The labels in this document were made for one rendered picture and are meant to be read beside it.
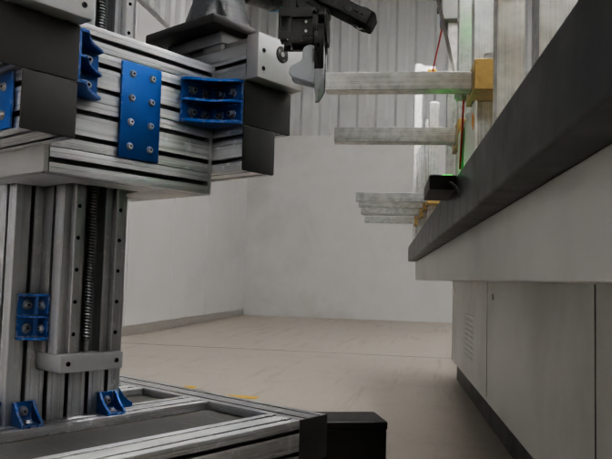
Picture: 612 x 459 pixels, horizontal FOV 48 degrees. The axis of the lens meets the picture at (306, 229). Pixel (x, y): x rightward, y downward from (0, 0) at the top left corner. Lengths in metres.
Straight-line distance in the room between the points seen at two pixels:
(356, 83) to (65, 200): 0.59
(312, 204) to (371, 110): 1.45
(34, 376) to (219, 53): 0.73
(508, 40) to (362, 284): 8.03
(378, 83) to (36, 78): 0.53
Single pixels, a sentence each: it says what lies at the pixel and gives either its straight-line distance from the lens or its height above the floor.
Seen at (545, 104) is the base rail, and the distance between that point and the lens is 0.56.
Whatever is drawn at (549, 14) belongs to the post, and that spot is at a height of 0.77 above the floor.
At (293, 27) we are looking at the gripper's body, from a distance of 1.19.
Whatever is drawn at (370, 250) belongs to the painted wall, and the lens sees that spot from 8.92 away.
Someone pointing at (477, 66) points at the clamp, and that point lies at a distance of 1.14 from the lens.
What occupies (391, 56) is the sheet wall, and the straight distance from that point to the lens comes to 9.39.
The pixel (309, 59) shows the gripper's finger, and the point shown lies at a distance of 1.18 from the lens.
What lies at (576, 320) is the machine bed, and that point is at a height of 0.45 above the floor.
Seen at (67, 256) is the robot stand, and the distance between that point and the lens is 1.37.
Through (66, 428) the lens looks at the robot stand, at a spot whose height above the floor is 0.22.
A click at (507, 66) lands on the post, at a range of 0.96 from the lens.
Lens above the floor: 0.52
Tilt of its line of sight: 4 degrees up
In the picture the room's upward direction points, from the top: 2 degrees clockwise
